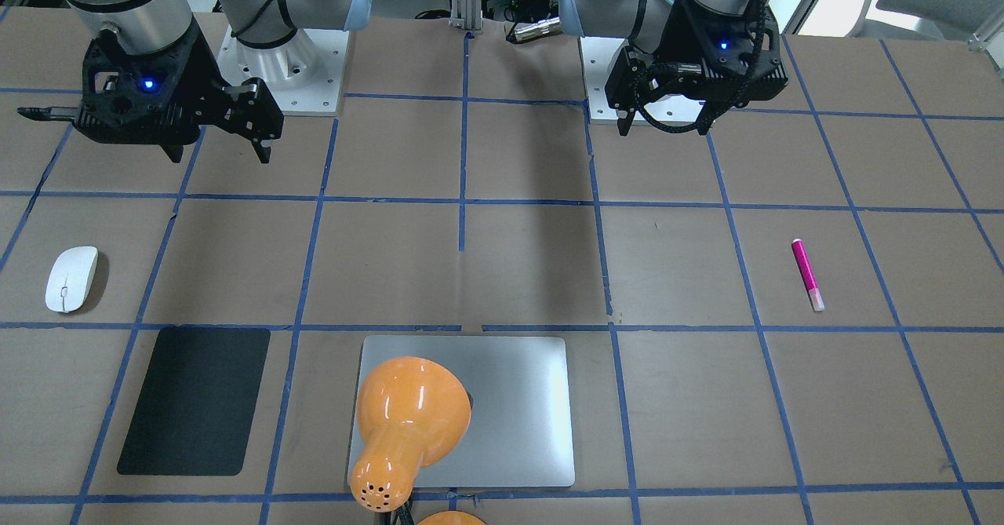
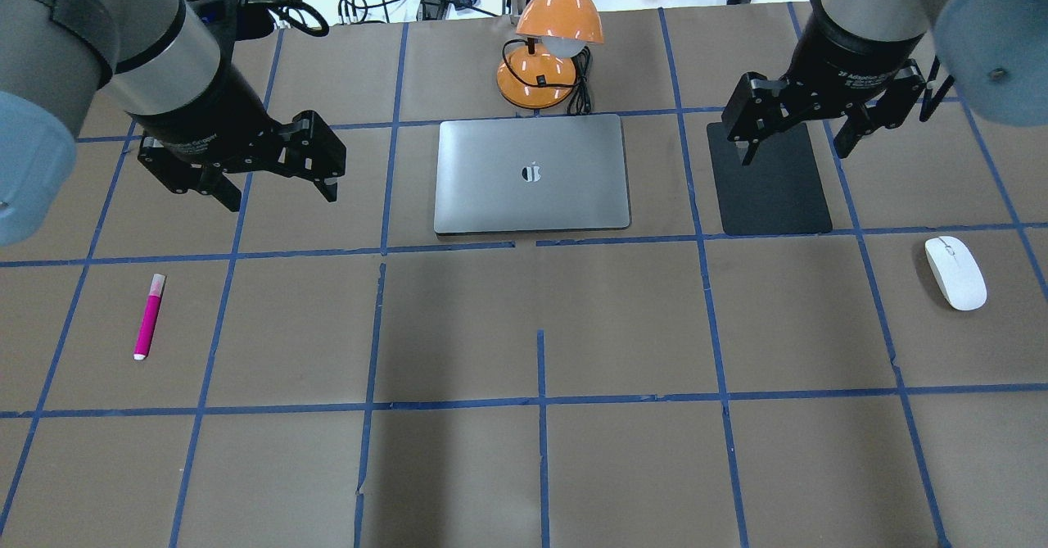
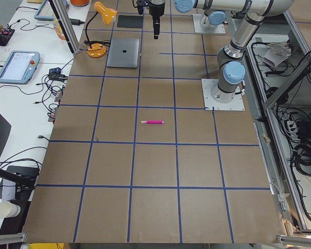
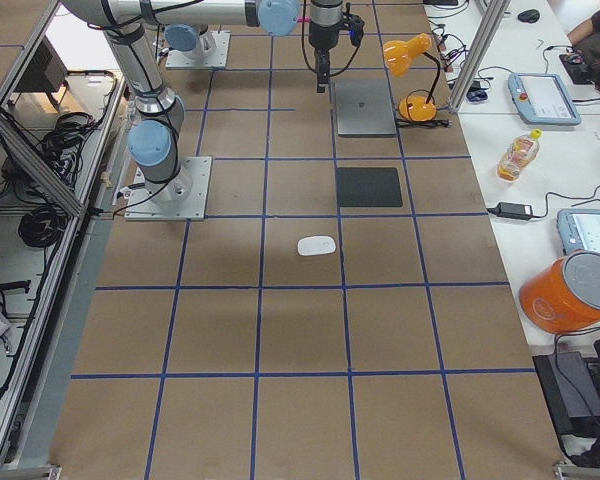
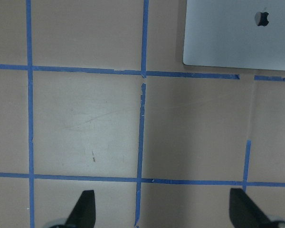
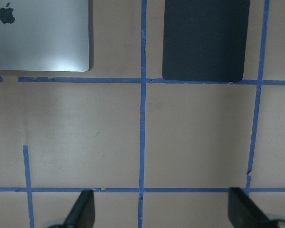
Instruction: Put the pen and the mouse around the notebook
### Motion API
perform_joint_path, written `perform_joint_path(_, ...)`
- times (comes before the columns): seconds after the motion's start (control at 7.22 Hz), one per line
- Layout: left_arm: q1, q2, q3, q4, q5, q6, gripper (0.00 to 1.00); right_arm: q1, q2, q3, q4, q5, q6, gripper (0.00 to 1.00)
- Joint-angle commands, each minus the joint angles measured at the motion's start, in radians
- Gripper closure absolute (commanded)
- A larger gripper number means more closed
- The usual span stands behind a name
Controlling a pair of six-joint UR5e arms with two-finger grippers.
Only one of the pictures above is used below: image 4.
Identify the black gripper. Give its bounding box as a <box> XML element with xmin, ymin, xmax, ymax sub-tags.
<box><xmin>309</xmin><ymin>0</ymin><xmax>365</xmax><ymax>93</ymax></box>

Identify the white computer mouse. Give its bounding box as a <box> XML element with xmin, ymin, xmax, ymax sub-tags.
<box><xmin>297</xmin><ymin>235</ymin><xmax>336</xmax><ymax>257</ymax></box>

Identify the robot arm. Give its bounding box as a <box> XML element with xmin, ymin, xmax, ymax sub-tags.
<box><xmin>164</xmin><ymin>24</ymin><xmax>216</xmax><ymax>54</ymax></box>
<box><xmin>62</xmin><ymin>1</ymin><xmax>365</xmax><ymax>127</ymax></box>

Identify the black mousepad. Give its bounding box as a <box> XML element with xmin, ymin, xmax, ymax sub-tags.
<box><xmin>336</xmin><ymin>167</ymin><xmax>403</xmax><ymax>207</ymax></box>

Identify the black desk mouse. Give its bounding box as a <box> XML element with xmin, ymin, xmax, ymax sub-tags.
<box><xmin>517</xmin><ymin>9</ymin><xmax>540</xmax><ymax>24</ymax></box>

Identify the grey closed laptop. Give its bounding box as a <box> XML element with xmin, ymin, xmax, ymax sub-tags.
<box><xmin>334</xmin><ymin>79</ymin><xmax>396</xmax><ymax>138</ymax></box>

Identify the orange desk lamp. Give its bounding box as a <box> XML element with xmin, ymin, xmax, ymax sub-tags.
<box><xmin>382</xmin><ymin>33</ymin><xmax>454</xmax><ymax>127</ymax></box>

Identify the blue teach pendant tablet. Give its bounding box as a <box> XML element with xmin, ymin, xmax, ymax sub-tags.
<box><xmin>507</xmin><ymin>73</ymin><xmax>581</xmax><ymax>126</ymax></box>

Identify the orange drink bottle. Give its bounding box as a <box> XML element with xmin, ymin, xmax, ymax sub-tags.
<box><xmin>497</xmin><ymin>129</ymin><xmax>542</xmax><ymax>181</ymax></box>

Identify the black power adapter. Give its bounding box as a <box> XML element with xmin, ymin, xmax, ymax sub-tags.
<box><xmin>487</xmin><ymin>202</ymin><xmax>534</xmax><ymax>221</ymax></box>

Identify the orange round tin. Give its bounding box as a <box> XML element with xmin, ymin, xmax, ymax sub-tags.
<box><xmin>519</xmin><ymin>250</ymin><xmax>600</xmax><ymax>333</ymax></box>

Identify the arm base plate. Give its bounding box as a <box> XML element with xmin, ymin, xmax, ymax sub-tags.
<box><xmin>166</xmin><ymin>30</ymin><xmax>230</xmax><ymax>70</ymax></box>
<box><xmin>124</xmin><ymin>156</ymin><xmax>212</xmax><ymax>221</ymax></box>

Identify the aluminium frame post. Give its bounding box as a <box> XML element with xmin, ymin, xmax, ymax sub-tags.
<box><xmin>448</xmin><ymin>0</ymin><xmax>510</xmax><ymax>114</ymax></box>

